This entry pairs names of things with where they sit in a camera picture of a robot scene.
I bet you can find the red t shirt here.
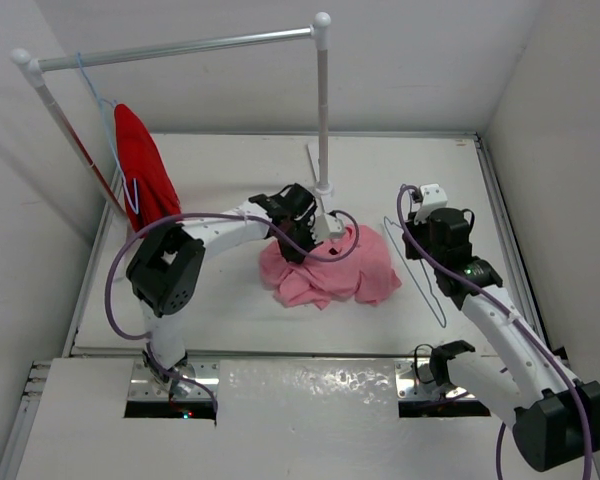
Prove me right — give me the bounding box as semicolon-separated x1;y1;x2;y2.
114;104;182;232

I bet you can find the metal base plate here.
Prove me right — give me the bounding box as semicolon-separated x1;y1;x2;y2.
127;360;219;403
394;357;476;403

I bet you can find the light blue hanger with shirt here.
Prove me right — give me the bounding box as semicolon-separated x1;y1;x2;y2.
75;52;140;214

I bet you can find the pink t shirt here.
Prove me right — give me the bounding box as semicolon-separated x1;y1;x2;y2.
259;225;402;310

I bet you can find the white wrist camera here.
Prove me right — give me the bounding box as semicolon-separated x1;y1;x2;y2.
311;213;346;244
411;183;448;224

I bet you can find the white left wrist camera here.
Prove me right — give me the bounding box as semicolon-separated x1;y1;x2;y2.
311;213;346;244

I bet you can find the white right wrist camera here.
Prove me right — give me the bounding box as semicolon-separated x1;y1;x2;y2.
411;183;448;224

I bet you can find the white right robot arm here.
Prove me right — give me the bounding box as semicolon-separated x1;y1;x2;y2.
398;206;600;478

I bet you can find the white clothes rack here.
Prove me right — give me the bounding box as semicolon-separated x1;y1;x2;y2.
9;12;334;223

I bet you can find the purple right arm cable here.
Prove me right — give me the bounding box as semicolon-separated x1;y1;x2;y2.
397;183;596;480

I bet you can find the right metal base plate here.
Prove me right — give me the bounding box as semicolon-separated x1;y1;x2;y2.
394;357;476;403

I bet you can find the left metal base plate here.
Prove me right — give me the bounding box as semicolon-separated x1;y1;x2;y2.
127;360;219;403

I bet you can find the black right base cable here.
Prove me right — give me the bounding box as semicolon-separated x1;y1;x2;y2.
412;340;476;401

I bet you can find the light blue wire hanger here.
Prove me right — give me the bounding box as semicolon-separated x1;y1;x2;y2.
382;215;449;329

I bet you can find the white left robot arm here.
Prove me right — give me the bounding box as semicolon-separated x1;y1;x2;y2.
126;184;317;383

